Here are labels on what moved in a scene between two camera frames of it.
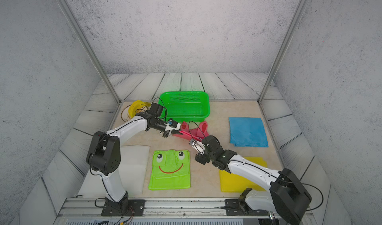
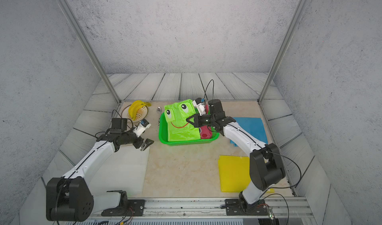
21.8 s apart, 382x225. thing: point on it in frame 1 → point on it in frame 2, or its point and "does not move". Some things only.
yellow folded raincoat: (232, 183) does not move
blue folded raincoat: (249, 132) does not move
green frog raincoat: (170, 169) → (179, 129)
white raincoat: (134, 160) does not move
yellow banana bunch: (136, 105) does not move
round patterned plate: (125, 115) does not move
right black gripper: (201, 158) → (198, 122)
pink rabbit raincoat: (197, 134) → (206, 131)
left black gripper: (168, 133) → (145, 144)
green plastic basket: (185, 106) → (163, 135)
